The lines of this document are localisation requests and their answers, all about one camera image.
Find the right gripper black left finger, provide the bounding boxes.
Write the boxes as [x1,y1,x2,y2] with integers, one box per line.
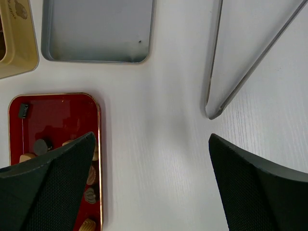
[0,132,96,231]

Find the silver tin lid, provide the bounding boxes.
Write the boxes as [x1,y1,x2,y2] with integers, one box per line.
[41,0,155,64]

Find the dark round chocolate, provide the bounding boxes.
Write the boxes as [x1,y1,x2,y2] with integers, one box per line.
[33,139,48,156]

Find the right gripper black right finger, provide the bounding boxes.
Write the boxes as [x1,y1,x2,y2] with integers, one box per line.
[208,134,308,231]

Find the red rectangular tin tray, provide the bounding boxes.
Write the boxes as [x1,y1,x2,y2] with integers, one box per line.
[8,93,104,231]

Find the metal tongs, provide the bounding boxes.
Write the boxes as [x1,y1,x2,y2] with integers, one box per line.
[204,0,308,120]

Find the gold chocolate box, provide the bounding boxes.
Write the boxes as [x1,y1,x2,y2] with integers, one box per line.
[0,0,39,78]

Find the tan chocolate piece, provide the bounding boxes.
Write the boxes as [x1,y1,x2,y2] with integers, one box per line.
[19,153,36,163]

